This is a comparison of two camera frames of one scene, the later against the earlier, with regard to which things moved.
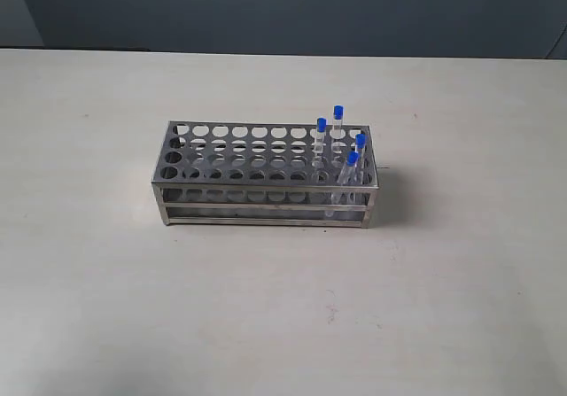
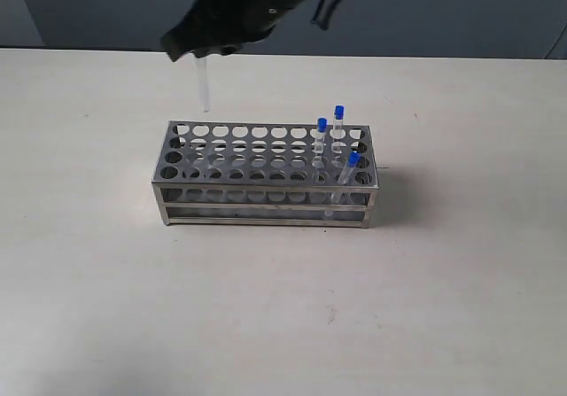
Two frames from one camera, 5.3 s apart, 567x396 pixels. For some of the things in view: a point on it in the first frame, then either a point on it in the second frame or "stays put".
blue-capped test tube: [361, 143] to [202, 75]
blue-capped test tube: [338, 113] stays put
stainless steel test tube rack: [266, 173] stays put
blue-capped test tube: [321, 129] stays put
